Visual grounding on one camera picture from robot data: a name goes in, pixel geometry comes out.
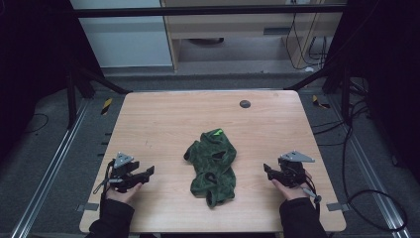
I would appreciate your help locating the black metal stand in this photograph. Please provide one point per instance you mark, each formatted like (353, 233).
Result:
(336, 82)
(74, 89)

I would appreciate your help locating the person's right hand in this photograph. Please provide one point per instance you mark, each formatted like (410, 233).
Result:
(292, 191)

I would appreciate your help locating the grey round table grommet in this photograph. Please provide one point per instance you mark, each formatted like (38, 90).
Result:
(245, 104)

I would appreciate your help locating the black metal frame bar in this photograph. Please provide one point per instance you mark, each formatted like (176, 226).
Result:
(204, 11)

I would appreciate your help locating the white cabinet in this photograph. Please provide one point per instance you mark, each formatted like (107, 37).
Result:
(125, 36)

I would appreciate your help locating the light wooden cabinet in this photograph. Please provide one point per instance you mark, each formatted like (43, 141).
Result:
(237, 29)

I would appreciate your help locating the yellow black striped tape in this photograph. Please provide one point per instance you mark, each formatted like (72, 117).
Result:
(106, 106)
(319, 102)

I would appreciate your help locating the person's left hand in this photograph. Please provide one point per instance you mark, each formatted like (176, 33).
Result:
(124, 195)

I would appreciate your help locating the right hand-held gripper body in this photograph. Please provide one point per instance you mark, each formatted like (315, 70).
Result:
(291, 170)

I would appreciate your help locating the green camouflage garment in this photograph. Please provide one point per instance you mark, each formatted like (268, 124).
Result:
(213, 165)

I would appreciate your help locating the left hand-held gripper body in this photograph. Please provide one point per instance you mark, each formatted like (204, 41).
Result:
(123, 168)

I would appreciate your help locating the grey tape piece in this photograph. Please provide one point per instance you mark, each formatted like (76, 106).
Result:
(87, 207)
(337, 207)

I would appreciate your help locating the aluminium floor rail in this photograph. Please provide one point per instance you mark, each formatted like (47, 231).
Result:
(366, 162)
(49, 168)

